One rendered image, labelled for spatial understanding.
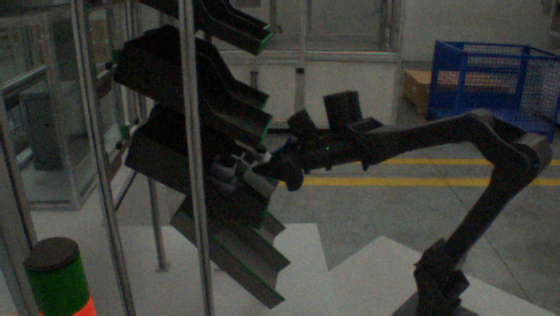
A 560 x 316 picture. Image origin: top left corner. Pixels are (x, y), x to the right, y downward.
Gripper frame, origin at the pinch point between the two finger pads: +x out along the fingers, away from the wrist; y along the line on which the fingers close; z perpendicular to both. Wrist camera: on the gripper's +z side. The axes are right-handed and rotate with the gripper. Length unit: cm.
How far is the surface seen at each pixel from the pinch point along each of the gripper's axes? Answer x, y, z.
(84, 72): 21.4, 16.4, 26.2
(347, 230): 19, -191, -118
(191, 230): 17.0, 8.1, -7.8
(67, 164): 83, -41, 1
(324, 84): 34, -375, -46
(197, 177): 10.4, 11.2, 3.5
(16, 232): 7, 53, 15
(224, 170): 8.2, 4.1, 1.6
